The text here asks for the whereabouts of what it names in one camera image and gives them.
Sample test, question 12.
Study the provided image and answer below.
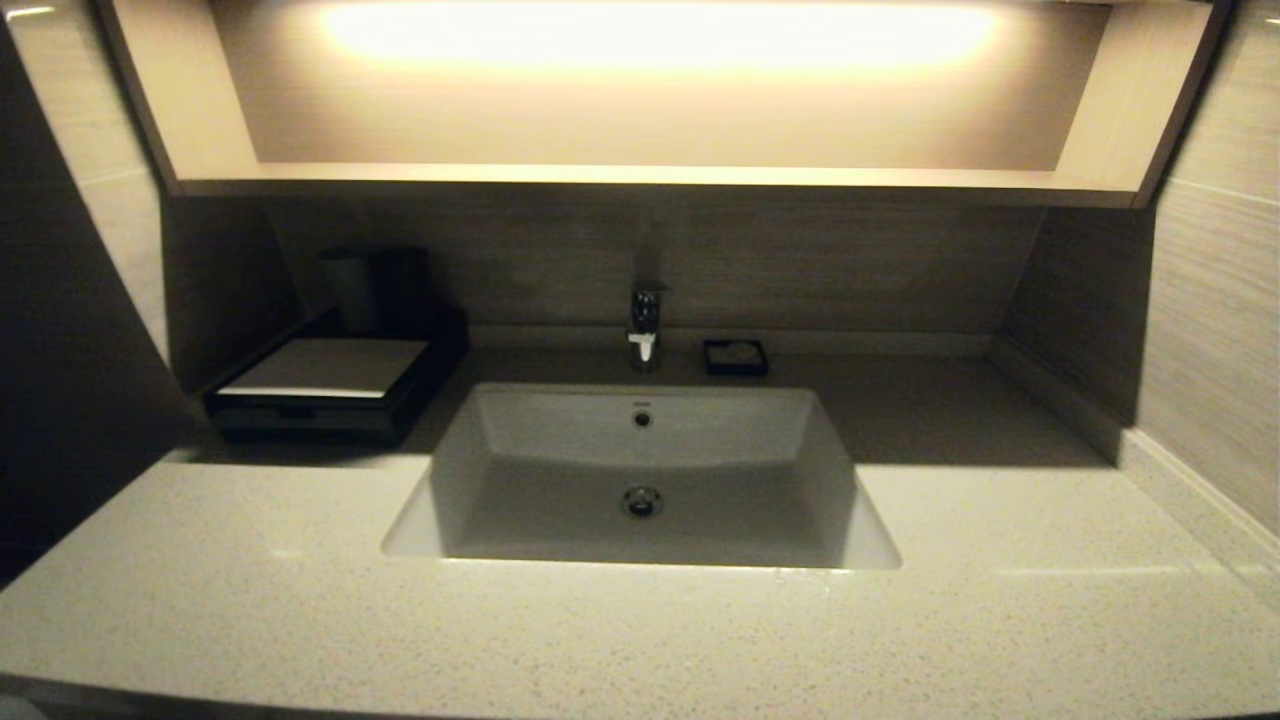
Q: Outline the wooden wall niche shelf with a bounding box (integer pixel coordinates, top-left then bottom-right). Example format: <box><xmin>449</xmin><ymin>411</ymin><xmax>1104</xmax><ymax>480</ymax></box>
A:
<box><xmin>95</xmin><ymin>0</ymin><xmax>1236</xmax><ymax>209</ymax></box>

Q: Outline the black rectangular box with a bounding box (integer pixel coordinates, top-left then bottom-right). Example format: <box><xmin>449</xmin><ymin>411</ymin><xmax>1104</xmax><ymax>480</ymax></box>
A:
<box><xmin>205</xmin><ymin>338</ymin><xmax>433</xmax><ymax>442</ymax></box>

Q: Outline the white ceramic sink basin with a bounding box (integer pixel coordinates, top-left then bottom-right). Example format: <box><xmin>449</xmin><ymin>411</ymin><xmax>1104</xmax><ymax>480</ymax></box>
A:
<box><xmin>380</xmin><ymin>383</ymin><xmax>903</xmax><ymax>571</ymax></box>

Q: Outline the black amenity drawer box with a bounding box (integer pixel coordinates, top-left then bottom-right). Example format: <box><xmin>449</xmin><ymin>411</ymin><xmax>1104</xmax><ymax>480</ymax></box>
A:
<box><xmin>215</xmin><ymin>398</ymin><xmax>386</xmax><ymax>437</ymax></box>

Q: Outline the black cup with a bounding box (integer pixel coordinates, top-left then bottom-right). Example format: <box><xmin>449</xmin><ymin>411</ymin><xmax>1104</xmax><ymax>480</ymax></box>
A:
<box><xmin>374</xmin><ymin>245</ymin><xmax>437</xmax><ymax>337</ymax></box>

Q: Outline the small black soap dish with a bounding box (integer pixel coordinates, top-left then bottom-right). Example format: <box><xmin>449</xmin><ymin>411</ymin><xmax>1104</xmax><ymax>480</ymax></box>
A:
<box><xmin>703</xmin><ymin>339</ymin><xmax>770</xmax><ymax>378</ymax></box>

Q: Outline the grey cup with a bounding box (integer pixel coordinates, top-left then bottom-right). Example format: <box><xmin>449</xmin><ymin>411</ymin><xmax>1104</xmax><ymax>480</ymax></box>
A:
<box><xmin>320</xmin><ymin>250</ymin><xmax>381</xmax><ymax>336</ymax></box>

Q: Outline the chrome faucet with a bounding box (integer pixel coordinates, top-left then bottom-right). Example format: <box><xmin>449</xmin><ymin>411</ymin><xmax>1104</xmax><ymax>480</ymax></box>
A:
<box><xmin>627</xmin><ymin>282</ymin><xmax>671</xmax><ymax>369</ymax></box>

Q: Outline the warm light strip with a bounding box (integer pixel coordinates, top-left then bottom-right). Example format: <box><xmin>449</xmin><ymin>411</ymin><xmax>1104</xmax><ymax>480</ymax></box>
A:
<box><xmin>320</xmin><ymin>0</ymin><xmax>1001</xmax><ymax>73</ymax></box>

